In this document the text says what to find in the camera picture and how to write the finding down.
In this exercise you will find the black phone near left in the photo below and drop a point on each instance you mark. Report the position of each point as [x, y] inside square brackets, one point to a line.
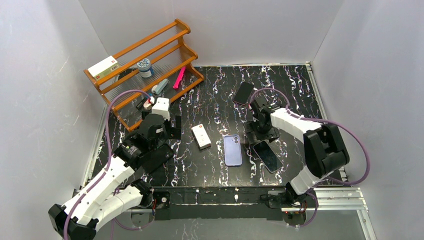
[152, 160]

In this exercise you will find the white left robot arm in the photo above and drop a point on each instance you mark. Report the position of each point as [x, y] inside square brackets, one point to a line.
[144, 149]

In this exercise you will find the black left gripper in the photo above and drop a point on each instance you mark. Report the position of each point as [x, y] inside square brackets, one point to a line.
[145, 103]

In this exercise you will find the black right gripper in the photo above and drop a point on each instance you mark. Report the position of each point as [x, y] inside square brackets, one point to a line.
[260, 131]

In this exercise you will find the pink marker pen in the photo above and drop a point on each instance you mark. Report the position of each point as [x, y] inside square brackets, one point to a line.
[179, 78]

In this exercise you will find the black phone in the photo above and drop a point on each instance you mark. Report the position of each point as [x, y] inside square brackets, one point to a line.
[152, 160]
[243, 93]

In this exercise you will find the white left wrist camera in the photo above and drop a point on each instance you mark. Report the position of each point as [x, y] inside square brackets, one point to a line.
[161, 107]

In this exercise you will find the white red small box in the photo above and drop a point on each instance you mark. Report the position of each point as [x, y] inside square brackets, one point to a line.
[202, 139]

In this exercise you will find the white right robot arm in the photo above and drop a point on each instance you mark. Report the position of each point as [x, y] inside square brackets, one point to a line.
[324, 148]

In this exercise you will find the blue white round jar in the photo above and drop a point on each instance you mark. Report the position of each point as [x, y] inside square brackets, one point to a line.
[145, 68]

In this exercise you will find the purple phone case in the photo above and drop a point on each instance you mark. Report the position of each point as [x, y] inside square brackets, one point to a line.
[232, 150]

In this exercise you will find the black smartphone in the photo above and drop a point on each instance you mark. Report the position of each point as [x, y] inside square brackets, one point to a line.
[267, 156]

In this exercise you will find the white cardboard box on shelf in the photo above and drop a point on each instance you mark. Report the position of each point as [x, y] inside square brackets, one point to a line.
[103, 68]

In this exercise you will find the black front base bar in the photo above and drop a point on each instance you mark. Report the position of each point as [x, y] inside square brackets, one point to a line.
[171, 203]

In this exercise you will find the orange wooden shelf rack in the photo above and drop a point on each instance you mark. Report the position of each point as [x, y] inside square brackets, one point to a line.
[160, 62]

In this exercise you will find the black phone far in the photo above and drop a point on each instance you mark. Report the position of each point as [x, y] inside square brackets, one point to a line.
[243, 93]

